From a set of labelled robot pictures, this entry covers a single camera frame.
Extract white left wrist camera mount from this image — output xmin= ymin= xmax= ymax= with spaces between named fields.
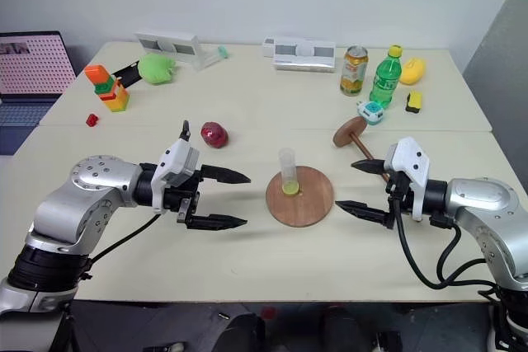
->
xmin=150 ymin=137 xmax=201 ymax=214

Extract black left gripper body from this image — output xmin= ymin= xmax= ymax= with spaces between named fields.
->
xmin=163 ymin=166 xmax=207 ymax=230

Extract white box with open flap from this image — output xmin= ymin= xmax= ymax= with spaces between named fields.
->
xmin=134 ymin=31 xmax=226 ymax=71

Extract white and blue timer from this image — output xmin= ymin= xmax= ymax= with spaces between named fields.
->
xmin=356 ymin=100 xmax=386 ymax=127

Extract round wooden base disc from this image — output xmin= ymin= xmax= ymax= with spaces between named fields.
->
xmin=265 ymin=165 xmax=335 ymax=228

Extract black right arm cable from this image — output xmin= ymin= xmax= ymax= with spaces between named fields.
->
xmin=391 ymin=197 xmax=500 ymax=291

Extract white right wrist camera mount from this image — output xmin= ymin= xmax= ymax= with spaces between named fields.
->
xmin=383 ymin=136 xmax=431 ymax=222

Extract clear tube with yellow liquid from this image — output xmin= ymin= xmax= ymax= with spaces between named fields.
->
xmin=278 ymin=147 xmax=299 ymax=197

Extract shiny red apple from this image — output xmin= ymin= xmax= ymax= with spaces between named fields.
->
xmin=200 ymin=120 xmax=229 ymax=150

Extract stacked colourful toy blocks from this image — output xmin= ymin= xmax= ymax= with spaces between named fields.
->
xmin=83 ymin=63 xmax=131 ymax=115

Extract open laptop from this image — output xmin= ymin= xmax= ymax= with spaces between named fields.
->
xmin=0 ymin=31 xmax=78 ymax=156

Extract brown wooden peg stand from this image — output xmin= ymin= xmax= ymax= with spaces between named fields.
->
xmin=332 ymin=116 xmax=391 ymax=183

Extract dark rounded shape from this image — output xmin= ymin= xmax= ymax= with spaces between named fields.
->
xmin=221 ymin=312 xmax=267 ymax=352

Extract orange drink can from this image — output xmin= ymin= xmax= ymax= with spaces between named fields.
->
xmin=339 ymin=45 xmax=370 ymax=97

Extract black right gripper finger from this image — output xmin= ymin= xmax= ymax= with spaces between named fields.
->
xmin=351 ymin=158 xmax=387 ymax=176
xmin=335 ymin=199 xmax=394 ymax=228

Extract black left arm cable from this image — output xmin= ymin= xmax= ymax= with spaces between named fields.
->
xmin=84 ymin=120 xmax=192 ymax=270

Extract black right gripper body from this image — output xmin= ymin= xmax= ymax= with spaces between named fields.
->
xmin=384 ymin=170 xmax=414 ymax=231

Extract white rectangular carton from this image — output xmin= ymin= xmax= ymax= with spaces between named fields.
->
xmin=262 ymin=36 xmax=337 ymax=75

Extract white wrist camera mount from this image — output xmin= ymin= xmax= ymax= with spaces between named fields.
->
xmin=150 ymin=137 xmax=201 ymax=214
xmin=383 ymin=136 xmax=431 ymax=222

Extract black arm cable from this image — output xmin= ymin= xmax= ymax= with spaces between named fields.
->
xmin=84 ymin=120 xmax=192 ymax=270
xmin=391 ymin=197 xmax=500 ymax=291

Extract green plastic soda bottle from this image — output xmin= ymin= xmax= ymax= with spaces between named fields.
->
xmin=368 ymin=44 xmax=403 ymax=110

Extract green plush toy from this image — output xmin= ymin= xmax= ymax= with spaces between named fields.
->
xmin=136 ymin=53 xmax=178 ymax=87

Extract black flat tool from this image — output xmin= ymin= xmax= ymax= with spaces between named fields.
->
xmin=111 ymin=59 xmax=144 ymax=90

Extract yellow mango toy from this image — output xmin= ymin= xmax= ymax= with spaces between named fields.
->
xmin=398 ymin=57 xmax=427 ymax=86

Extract yellow and black sponge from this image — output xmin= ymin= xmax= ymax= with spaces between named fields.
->
xmin=404 ymin=89 xmax=424 ymax=115

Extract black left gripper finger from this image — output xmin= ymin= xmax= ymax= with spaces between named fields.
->
xmin=185 ymin=214 xmax=249 ymax=232
xmin=200 ymin=164 xmax=252 ymax=185

